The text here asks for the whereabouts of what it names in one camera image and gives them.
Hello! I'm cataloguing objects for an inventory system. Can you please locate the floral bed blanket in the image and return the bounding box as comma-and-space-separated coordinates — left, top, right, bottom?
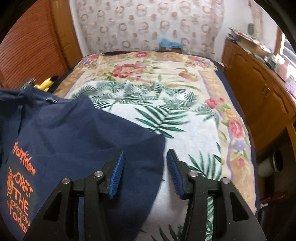
54, 51, 258, 211

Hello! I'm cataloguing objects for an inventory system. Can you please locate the palm leaf print towel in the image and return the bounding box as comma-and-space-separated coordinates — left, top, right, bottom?
67, 80, 222, 240

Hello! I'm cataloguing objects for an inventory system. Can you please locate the yellow plush toy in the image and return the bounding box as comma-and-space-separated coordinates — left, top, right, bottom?
34, 76, 59, 92

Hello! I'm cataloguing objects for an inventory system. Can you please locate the wooden side cabinet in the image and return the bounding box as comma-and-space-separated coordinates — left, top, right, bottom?
222, 39, 295, 197

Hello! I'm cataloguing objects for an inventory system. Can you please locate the blue item on box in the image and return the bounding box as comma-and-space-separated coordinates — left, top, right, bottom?
159, 38, 183, 53

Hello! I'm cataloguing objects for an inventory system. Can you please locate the navy printed t-shirt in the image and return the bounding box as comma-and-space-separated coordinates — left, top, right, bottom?
1, 87, 166, 240

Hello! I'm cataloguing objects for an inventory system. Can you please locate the brown louvered wardrobe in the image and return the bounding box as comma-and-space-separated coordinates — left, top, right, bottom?
1, 1, 82, 89

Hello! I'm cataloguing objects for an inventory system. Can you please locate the cardboard box on cabinet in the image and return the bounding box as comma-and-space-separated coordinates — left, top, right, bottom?
237, 38, 270, 58

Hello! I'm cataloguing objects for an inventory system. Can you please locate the dark patterned folded garment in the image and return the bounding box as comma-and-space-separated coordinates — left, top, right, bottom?
20, 78, 36, 90

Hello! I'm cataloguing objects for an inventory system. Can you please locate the pink circle pattern curtain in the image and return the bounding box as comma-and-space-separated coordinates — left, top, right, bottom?
69, 1, 225, 58

